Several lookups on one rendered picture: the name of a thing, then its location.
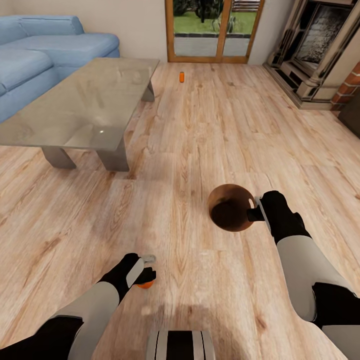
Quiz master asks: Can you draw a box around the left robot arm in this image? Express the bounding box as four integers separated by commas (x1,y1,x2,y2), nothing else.
0,253,157,360

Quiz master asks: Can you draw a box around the trash can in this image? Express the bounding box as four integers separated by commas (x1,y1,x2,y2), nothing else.
206,183,257,233

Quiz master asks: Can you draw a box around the robot trunk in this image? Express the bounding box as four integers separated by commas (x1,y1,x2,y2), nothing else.
144,330,216,360

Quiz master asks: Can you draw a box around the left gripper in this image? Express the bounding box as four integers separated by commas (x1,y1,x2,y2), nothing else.
134,267,156,285

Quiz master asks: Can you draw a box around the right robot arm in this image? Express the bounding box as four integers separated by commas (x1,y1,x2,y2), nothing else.
246,190,360,360

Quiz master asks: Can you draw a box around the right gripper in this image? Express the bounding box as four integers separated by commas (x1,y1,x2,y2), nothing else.
246,207,265,222

